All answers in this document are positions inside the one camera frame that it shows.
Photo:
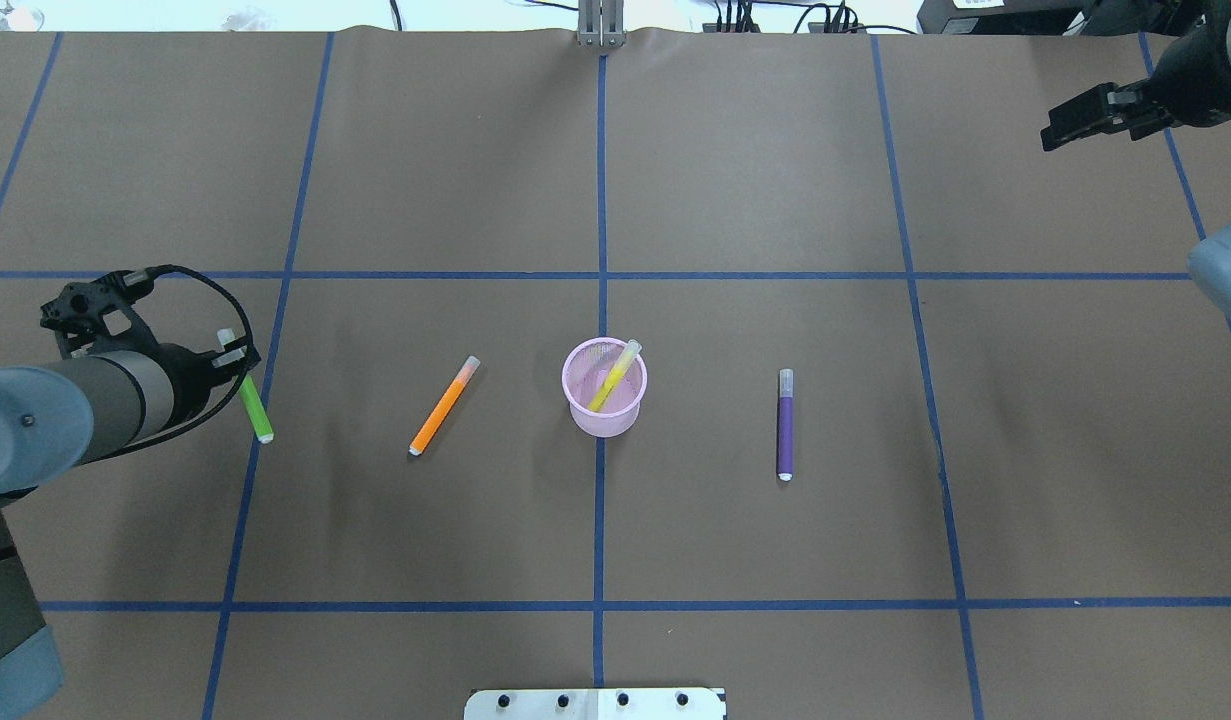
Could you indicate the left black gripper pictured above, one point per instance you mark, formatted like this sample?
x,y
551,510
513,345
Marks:
x,y
189,381

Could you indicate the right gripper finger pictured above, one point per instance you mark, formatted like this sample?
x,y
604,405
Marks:
x,y
1105,109

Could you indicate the green marker pen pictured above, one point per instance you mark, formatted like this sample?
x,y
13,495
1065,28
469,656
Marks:
x,y
249,394

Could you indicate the orange marker pen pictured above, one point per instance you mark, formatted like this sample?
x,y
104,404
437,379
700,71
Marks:
x,y
428,430

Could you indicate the yellow marker pen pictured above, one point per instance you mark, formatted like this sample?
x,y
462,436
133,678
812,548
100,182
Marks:
x,y
617,372

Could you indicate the purple marker pen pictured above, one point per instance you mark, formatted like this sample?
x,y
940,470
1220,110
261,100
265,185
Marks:
x,y
785,426

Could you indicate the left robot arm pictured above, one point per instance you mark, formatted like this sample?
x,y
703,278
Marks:
x,y
59,416

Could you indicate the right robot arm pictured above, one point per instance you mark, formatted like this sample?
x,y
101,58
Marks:
x,y
1187,91

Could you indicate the pink mesh pen holder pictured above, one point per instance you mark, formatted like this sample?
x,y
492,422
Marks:
x,y
583,372

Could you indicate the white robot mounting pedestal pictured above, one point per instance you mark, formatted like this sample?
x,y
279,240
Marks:
x,y
599,703

